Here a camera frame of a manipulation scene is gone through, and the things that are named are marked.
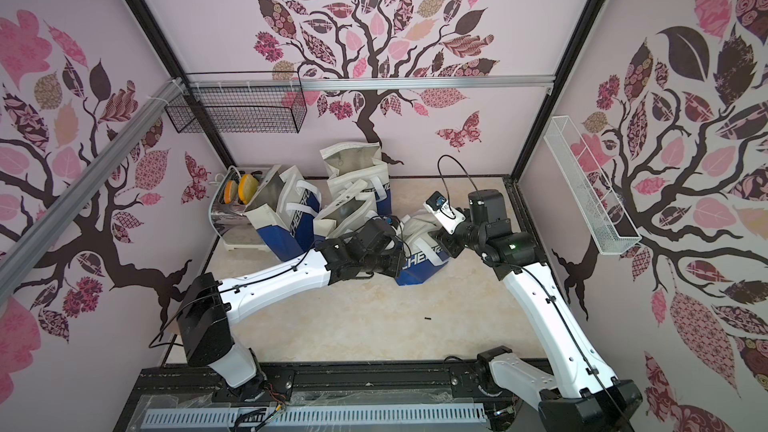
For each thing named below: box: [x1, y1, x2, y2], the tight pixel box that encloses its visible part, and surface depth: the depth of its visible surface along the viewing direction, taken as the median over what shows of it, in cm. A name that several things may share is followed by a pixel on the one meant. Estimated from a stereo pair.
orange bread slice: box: [223, 180, 238, 204], surface depth 92 cm
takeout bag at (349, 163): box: [320, 143, 392, 217], surface depth 92 cm
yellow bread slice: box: [238, 174, 259, 205], surface depth 92 cm
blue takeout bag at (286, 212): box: [243, 165, 322, 262], surface depth 86 cm
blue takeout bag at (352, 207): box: [313, 180, 378, 239], surface depth 79 cm
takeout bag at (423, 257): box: [395, 209, 450, 286], surface depth 79 cm
